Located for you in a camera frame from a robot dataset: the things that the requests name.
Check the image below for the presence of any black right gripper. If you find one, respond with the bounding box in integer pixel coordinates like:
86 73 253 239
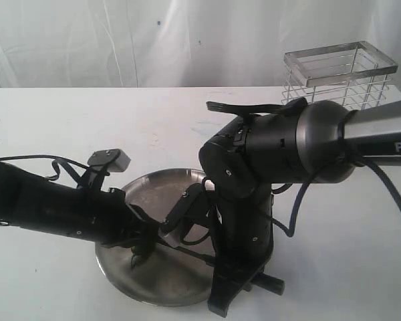
208 187 285 308

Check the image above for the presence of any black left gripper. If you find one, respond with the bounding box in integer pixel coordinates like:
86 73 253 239
100 204 160 249

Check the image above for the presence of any black kitchen knife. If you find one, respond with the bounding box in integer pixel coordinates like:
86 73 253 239
157 240 215 267

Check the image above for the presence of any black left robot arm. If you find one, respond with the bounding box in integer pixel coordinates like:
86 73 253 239
0 162 158 249

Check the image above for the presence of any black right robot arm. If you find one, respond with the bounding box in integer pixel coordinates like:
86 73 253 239
198 98 401 316

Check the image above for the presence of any round steel plate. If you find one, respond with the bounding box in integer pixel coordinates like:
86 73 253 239
96 169 215 306

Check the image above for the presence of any white backdrop curtain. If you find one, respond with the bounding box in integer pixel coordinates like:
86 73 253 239
0 1 401 88

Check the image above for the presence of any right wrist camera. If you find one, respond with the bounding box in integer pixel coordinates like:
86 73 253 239
156 181 216 249

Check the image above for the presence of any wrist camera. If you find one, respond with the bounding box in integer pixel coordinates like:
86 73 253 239
156 181 216 249
77 148 131 190

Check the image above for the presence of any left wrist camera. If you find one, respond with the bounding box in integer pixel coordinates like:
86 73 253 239
77 148 131 190

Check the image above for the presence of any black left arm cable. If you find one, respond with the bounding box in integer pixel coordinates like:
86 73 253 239
0 154 91 188

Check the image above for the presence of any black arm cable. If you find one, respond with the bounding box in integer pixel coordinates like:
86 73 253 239
0 154 91 188
180 100 401 245

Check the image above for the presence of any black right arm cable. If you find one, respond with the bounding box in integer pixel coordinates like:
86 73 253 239
180 100 401 245

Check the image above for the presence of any wire metal basket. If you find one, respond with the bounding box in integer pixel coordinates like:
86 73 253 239
281 41 398 110

